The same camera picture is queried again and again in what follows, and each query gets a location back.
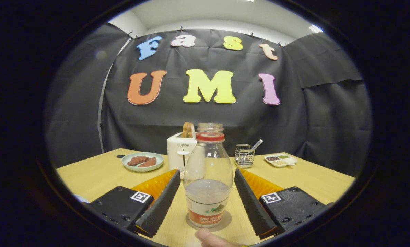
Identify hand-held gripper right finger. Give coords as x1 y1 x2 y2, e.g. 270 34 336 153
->
234 168 334 240

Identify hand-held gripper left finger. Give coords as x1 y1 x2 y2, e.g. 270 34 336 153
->
88 169 181 238

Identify clear plastic juice bottle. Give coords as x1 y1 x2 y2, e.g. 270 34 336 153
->
184 123 233 228

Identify brown bread slice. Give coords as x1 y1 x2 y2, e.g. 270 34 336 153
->
127 156 150 166
138 157 157 168

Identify pale green plate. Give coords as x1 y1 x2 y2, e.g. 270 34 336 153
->
122 152 164 172

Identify white divided dish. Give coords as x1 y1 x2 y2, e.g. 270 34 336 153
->
264 154 298 168

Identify white toaster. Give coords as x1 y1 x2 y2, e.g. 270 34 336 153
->
167 132 198 172

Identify wooden table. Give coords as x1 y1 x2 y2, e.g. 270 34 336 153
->
56 148 356 247

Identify brown toast slice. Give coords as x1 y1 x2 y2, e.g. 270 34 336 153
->
182 122 195 138

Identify metal wire basket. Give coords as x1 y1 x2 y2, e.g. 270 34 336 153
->
234 144 255 168

